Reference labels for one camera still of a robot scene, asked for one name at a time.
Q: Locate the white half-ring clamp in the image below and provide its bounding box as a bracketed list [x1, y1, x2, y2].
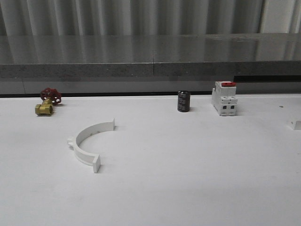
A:
[67, 118, 115, 173]
[288, 119, 301, 130]

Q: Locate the black cylindrical capacitor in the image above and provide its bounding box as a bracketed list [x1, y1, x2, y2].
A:
[177, 90, 190, 113]

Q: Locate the grey stone countertop ledge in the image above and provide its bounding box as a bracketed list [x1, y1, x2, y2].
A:
[0, 33, 301, 81]

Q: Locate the brass valve with red handwheel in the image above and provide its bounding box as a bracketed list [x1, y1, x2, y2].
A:
[35, 88, 62, 115]

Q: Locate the grey pleated curtain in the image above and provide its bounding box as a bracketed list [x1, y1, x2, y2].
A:
[0, 0, 301, 36]

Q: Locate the white circuit breaker red switch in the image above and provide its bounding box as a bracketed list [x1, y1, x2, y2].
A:
[212, 81, 238, 116]

